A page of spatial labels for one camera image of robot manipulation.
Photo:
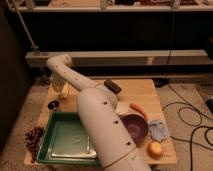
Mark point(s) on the orange carrot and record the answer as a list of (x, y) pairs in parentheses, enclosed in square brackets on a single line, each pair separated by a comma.
[(139, 109)]

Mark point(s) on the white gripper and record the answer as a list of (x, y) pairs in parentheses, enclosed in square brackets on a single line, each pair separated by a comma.
[(57, 81)]

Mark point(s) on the bunch of red grapes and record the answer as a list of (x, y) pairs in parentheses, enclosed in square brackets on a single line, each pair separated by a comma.
[(32, 140)]

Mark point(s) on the purple bowl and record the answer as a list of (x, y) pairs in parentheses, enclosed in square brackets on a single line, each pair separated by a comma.
[(136, 125)]

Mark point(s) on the blue cloth right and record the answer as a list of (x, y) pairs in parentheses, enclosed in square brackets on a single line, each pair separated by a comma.
[(158, 130)]

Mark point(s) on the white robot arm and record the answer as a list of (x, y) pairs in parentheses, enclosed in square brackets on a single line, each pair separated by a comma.
[(96, 106)]

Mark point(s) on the black rectangular block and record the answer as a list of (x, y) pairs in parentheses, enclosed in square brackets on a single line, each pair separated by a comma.
[(112, 86)]

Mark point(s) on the yellow lemon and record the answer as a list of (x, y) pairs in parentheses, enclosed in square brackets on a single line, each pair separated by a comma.
[(155, 150)]

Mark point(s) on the green plastic tray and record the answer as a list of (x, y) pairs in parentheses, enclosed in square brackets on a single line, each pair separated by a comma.
[(65, 142)]

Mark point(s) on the small dark metal cup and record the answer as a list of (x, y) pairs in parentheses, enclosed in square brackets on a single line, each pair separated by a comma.
[(53, 105)]

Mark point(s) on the yellow banana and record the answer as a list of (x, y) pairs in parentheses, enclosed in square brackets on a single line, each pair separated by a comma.
[(65, 92)]

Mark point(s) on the wooden table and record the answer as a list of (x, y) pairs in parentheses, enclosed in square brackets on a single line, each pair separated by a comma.
[(139, 91)]

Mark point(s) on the white metal shelf rack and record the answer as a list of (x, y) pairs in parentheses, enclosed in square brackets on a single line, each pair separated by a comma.
[(159, 42)]

